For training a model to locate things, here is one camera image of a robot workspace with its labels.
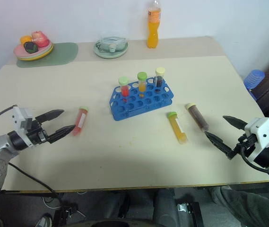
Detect orange toy fruit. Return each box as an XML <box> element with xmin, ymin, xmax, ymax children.
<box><xmin>19</xmin><ymin>35</ymin><xmax>33</xmax><ymax>46</ymax></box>

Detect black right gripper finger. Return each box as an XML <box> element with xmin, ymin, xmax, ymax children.
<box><xmin>203</xmin><ymin>131</ymin><xmax>235</xmax><ymax>161</ymax></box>
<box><xmin>222</xmin><ymin>115</ymin><xmax>248</xmax><ymax>131</ymax></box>

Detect blue stacked stools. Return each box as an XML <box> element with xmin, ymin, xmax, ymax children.
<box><xmin>243</xmin><ymin>69</ymin><xmax>266</xmax><ymax>100</ymax></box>

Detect yellow plate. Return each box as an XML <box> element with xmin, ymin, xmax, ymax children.
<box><xmin>16</xmin><ymin>42</ymin><xmax>55</xmax><ymax>62</ymax></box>

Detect orange drink bottle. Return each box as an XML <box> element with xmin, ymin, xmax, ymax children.
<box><xmin>147</xmin><ymin>0</ymin><xmax>162</xmax><ymax>50</ymax></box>

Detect grey green pouch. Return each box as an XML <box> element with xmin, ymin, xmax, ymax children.
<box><xmin>95</xmin><ymin>36</ymin><xmax>128</xmax><ymax>53</ymax></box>

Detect green placemat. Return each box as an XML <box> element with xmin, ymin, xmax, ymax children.
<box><xmin>16</xmin><ymin>42</ymin><xmax>79</xmax><ymax>69</ymax></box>

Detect dark rounded shape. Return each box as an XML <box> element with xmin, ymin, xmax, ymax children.
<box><xmin>152</xmin><ymin>188</ymin><xmax>177</xmax><ymax>227</ymax></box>

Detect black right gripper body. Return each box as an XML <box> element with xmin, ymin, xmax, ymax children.
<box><xmin>233</xmin><ymin>134</ymin><xmax>256</xmax><ymax>159</ymax></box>

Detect black metal bracket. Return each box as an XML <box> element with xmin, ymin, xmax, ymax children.
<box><xmin>176</xmin><ymin>201</ymin><xmax>205</xmax><ymax>227</ymax></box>

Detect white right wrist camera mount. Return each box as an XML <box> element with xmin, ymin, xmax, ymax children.
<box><xmin>243</xmin><ymin>117</ymin><xmax>269</xmax><ymax>158</ymax></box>

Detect pink red toy apple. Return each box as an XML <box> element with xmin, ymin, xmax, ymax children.
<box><xmin>31</xmin><ymin>30</ymin><xmax>51</xmax><ymax>47</ymax></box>

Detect orange tube green cap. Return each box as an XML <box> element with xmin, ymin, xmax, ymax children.
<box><xmin>167</xmin><ymin>111</ymin><xmax>188</xmax><ymax>145</ymax></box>
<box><xmin>137</xmin><ymin>71</ymin><xmax>148</xmax><ymax>99</ymax></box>

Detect blue test tube rack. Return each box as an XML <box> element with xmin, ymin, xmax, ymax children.
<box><xmin>108</xmin><ymin>77</ymin><xmax>174</xmax><ymax>122</ymax></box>

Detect black floor cable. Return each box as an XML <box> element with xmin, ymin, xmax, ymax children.
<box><xmin>8</xmin><ymin>162</ymin><xmax>65</xmax><ymax>209</ymax></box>

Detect red tube green cap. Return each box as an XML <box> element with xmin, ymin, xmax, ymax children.
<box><xmin>71</xmin><ymin>106</ymin><xmax>89</xmax><ymax>137</ymax></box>
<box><xmin>118</xmin><ymin>76</ymin><xmax>131</xmax><ymax>103</ymax></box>

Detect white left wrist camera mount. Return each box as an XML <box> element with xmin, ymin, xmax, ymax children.
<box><xmin>11</xmin><ymin>105</ymin><xmax>34</xmax><ymax>137</ymax></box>

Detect dark green toy avocado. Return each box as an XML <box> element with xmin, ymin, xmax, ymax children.
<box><xmin>23</xmin><ymin>41</ymin><xmax>39</xmax><ymax>54</ymax></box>

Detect grey trouser leg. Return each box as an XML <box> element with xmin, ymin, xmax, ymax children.
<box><xmin>207</xmin><ymin>185</ymin><xmax>269</xmax><ymax>227</ymax></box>

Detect dark tube yellow cap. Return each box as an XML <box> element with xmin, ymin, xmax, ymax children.
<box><xmin>155</xmin><ymin>67</ymin><xmax>166</xmax><ymax>92</ymax></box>
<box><xmin>185</xmin><ymin>102</ymin><xmax>210</xmax><ymax>133</ymax></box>

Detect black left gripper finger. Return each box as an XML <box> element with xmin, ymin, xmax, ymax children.
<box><xmin>47</xmin><ymin>124</ymin><xmax>76</xmax><ymax>144</ymax></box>
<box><xmin>35</xmin><ymin>109</ymin><xmax>65</xmax><ymax>123</ymax></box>

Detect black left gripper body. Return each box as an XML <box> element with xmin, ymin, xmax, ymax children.
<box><xmin>26</xmin><ymin>118</ymin><xmax>51</xmax><ymax>146</ymax></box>

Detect grey sneaker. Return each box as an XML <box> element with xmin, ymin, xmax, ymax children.
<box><xmin>35</xmin><ymin>213</ymin><xmax>53</xmax><ymax>227</ymax></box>

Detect light green plate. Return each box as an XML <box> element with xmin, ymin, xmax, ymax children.
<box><xmin>93</xmin><ymin>38</ymin><xmax>130</xmax><ymax>59</ymax></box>

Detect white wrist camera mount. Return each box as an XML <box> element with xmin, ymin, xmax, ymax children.
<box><xmin>11</xmin><ymin>105</ymin><xmax>34</xmax><ymax>137</ymax></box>
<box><xmin>243</xmin><ymin>117</ymin><xmax>269</xmax><ymax>158</ymax></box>

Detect stacked plates with fruit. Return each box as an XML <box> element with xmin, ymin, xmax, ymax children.
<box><xmin>13</xmin><ymin>39</ymin><xmax>53</xmax><ymax>59</ymax></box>

